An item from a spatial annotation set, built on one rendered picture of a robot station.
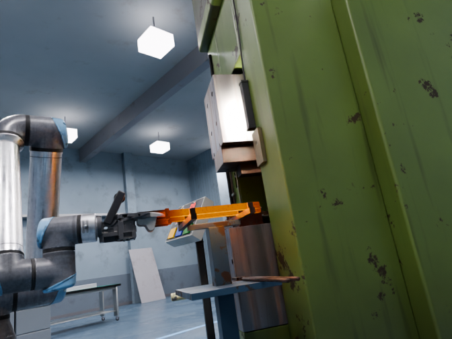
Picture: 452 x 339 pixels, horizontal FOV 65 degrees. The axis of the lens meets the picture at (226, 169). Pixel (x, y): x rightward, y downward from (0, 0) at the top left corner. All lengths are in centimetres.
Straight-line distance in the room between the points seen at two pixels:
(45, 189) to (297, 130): 104
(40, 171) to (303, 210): 103
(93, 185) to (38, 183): 1038
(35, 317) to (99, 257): 714
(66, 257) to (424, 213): 134
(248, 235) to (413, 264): 68
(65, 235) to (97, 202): 1061
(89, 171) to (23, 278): 1085
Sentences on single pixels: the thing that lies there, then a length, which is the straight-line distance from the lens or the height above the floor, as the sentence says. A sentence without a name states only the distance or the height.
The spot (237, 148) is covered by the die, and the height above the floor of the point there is 134.
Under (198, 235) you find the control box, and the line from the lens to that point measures 222.
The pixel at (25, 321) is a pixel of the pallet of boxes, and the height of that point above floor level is 49.
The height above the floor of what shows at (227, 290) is 68.
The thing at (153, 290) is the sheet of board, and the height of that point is 29.
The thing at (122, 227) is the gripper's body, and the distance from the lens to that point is 117.
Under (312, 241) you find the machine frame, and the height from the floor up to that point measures 80.
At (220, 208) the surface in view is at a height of 95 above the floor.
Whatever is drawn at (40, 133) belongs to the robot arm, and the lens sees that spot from 147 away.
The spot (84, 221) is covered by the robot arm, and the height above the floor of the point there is 95.
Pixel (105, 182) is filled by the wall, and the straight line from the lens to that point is 1204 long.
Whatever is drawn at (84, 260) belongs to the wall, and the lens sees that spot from 1137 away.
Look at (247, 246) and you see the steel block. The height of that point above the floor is 82.
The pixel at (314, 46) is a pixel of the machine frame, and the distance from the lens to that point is 183.
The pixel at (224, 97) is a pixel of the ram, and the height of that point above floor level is 162.
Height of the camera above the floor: 76
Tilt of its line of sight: 15 degrees up
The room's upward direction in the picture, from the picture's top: 9 degrees counter-clockwise
